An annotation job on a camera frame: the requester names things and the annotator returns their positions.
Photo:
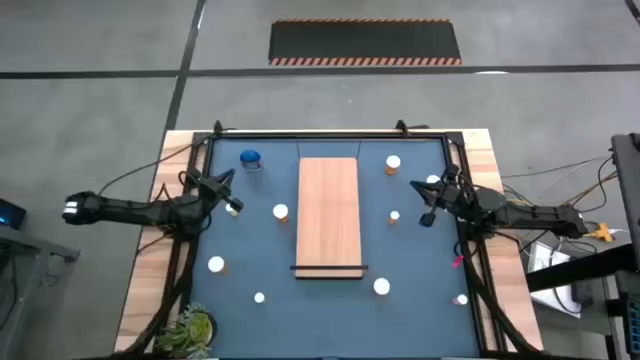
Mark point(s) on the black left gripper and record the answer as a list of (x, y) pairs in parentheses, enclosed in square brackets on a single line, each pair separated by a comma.
[(212, 189)]

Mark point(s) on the wooden tray board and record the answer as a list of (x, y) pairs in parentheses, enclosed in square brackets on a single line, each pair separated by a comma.
[(329, 220)]

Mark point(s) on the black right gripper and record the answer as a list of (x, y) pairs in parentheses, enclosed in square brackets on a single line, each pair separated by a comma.
[(450, 197)]

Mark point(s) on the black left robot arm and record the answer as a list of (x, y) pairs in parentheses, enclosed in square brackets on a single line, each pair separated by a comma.
[(125, 207)]

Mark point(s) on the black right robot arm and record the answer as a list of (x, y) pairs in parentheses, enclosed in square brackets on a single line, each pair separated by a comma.
[(530, 215)]

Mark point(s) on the black device blue light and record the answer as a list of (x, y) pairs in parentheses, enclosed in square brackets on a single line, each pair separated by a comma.
[(11, 215)]

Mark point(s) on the dark grey monitor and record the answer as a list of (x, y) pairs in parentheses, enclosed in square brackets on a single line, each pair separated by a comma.
[(629, 185)]

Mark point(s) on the white box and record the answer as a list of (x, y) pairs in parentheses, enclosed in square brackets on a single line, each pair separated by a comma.
[(542, 260)]

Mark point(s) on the black table beam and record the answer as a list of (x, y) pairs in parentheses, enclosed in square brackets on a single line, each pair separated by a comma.
[(575, 272)]

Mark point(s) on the blue table mat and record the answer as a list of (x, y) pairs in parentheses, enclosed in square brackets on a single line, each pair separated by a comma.
[(420, 325)]

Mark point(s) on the large amber pill bottle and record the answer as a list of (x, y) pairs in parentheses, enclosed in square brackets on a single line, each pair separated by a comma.
[(280, 210), (393, 161), (381, 286), (433, 178), (216, 264)]

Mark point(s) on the small white-capped pill bottle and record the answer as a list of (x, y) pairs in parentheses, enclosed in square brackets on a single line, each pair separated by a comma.
[(259, 297)]

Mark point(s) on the black hazard-striped floor mat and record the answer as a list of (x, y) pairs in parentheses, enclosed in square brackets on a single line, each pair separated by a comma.
[(365, 42)]

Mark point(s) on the small amber pill bottle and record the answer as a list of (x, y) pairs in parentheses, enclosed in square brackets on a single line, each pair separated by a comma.
[(394, 215)]

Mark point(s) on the yellow power splitter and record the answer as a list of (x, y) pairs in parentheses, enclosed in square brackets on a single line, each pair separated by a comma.
[(601, 232)]

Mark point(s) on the potted green succulent plant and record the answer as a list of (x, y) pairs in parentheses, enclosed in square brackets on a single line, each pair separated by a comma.
[(187, 332)]

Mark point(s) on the blue-capped clear antacid bottle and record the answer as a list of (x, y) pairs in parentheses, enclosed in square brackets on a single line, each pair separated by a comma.
[(250, 157)]

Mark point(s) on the small pink pill bottle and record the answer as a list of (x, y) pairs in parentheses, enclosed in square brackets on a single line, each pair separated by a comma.
[(462, 299)]

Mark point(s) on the grey metal cart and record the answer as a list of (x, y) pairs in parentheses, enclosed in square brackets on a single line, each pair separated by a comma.
[(25, 280)]

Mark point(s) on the small pale yellow pill bottle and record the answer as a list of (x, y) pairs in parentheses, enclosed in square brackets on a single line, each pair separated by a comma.
[(230, 207)]

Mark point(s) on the black metal table frame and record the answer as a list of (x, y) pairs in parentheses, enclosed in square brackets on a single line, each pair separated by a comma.
[(325, 135)]

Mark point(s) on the small pink tag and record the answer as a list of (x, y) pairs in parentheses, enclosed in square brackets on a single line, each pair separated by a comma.
[(457, 261)]

